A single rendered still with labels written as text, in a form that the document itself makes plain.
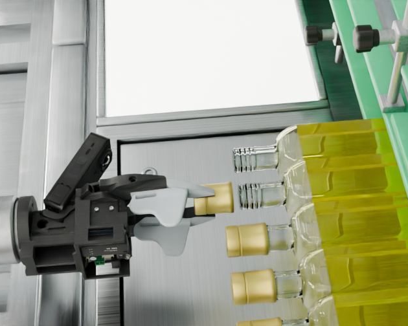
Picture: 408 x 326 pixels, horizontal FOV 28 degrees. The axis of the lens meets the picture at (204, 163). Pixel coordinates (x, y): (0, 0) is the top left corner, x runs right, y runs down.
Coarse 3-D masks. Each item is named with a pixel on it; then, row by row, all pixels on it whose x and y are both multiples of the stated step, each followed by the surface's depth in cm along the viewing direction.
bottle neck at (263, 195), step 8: (240, 184) 91; (248, 184) 91; (256, 184) 91; (264, 184) 91; (272, 184) 91; (280, 184) 91; (240, 192) 90; (248, 192) 90; (256, 192) 90; (264, 192) 90; (272, 192) 90; (280, 192) 90; (240, 200) 90; (248, 200) 90; (256, 200) 90; (264, 200) 90; (272, 200) 90; (280, 200) 90; (240, 208) 91; (248, 208) 91; (256, 208) 91
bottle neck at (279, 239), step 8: (280, 224) 88; (272, 232) 87; (280, 232) 87; (288, 232) 87; (272, 240) 86; (280, 240) 87; (288, 240) 87; (272, 248) 87; (280, 248) 87; (288, 248) 87
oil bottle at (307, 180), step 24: (288, 168) 91; (312, 168) 90; (336, 168) 90; (360, 168) 90; (384, 168) 90; (288, 192) 89; (312, 192) 88; (336, 192) 88; (360, 192) 88; (384, 192) 88
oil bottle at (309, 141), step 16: (288, 128) 95; (304, 128) 95; (320, 128) 95; (336, 128) 95; (352, 128) 95; (368, 128) 94; (384, 128) 94; (288, 144) 93; (304, 144) 93; (320, 144) 93; (336, 144) 93; (352, 144) 93; (368, 144) 93; (384, 144) 93; (288, 160) 93
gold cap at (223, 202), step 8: (208, 184) 91; (216, 184) 91; (224, 184) 91; (216, 192) 90; (224, 192) 90; (232, 192) 90; (200, 200) 90; (208, 200) 90; (216, 200) 90; (224, 200) 90; (232, 200) 90; (200, 208) 90; (208, 208) 90; (216, 208) 90; (224, 208) 90; (232, 208) 90
